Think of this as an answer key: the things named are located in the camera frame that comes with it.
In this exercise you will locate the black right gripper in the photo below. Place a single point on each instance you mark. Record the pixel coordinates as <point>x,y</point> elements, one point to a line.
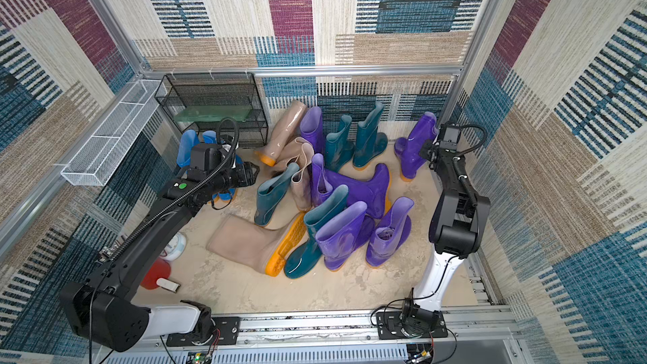
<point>432,147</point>

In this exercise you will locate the tall purple boot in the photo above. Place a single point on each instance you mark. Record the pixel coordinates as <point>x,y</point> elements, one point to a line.
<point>373,192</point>
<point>407,150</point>

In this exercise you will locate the short purple boot front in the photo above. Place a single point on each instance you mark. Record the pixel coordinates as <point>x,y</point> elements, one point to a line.
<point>343,234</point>

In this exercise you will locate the green tray on shelf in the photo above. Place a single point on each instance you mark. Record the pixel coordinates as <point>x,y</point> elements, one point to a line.
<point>213,113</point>

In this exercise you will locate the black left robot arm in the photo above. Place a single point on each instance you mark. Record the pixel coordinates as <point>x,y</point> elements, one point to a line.
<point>100,307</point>

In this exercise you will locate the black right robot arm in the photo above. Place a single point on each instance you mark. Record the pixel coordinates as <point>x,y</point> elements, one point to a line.
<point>457,226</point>

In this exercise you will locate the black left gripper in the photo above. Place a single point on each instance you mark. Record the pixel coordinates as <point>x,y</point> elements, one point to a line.
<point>247,173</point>

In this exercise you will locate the beige boot middle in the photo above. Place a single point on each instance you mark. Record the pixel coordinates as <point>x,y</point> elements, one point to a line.
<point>301,152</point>

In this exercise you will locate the black wire mesh shelf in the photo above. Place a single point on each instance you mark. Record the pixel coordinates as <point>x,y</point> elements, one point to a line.
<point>199,101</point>

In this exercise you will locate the purple boot at back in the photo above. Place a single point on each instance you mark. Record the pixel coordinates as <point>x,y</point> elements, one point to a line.
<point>311,128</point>

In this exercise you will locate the beige boot lying front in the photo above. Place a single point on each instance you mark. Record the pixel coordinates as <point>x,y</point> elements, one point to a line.
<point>264,250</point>

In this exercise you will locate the short purple boot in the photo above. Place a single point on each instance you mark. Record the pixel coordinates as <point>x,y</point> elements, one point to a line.
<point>391,233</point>
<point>343,234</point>

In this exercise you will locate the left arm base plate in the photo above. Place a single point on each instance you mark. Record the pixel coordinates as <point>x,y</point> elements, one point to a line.
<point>218,331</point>

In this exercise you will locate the white wire mesh basket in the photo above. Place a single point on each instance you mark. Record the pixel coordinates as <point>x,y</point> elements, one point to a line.
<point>101,155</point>

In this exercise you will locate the beige boot leaning at back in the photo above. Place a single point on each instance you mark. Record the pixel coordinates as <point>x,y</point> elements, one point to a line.
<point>281,133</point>

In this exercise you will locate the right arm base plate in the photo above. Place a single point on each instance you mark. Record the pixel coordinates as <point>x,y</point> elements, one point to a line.
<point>395,325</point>

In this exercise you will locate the aluminium front rail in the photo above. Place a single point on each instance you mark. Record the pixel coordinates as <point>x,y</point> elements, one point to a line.
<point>471,334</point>

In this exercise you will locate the blue rain boot upright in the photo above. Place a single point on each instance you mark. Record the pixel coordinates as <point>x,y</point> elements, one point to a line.
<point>187,141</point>

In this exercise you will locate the teal boot front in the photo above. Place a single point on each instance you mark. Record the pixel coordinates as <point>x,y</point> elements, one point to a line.
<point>305,257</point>

